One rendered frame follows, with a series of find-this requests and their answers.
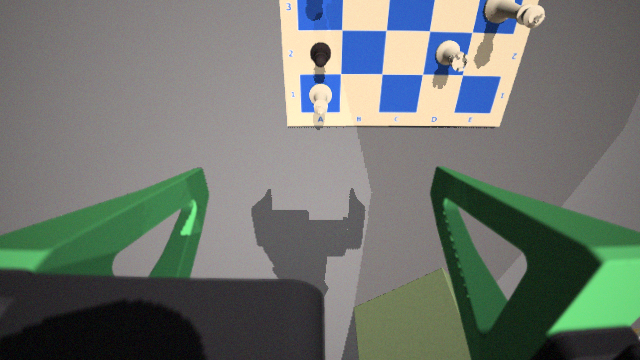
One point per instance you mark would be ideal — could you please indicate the white chess king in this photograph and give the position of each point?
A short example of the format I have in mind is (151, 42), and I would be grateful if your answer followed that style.
(497, 11)

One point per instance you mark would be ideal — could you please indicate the white chess rook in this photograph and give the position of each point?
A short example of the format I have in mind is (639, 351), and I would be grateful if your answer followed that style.
(448, 53)

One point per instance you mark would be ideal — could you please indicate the black pawn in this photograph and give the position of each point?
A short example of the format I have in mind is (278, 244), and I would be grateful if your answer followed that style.
(320, 53)

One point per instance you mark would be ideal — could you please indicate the blue and cream chessboard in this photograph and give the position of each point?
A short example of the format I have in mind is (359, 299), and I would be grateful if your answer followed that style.
(383, 69)

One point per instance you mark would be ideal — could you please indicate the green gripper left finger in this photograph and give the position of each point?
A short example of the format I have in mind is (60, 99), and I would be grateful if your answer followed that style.
(86, 241)

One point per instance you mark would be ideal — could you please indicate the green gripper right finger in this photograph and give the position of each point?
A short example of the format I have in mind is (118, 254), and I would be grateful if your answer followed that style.
(582, 272)

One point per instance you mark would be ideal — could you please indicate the white bishop chess piece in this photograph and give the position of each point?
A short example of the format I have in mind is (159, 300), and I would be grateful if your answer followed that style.
(320, 94)

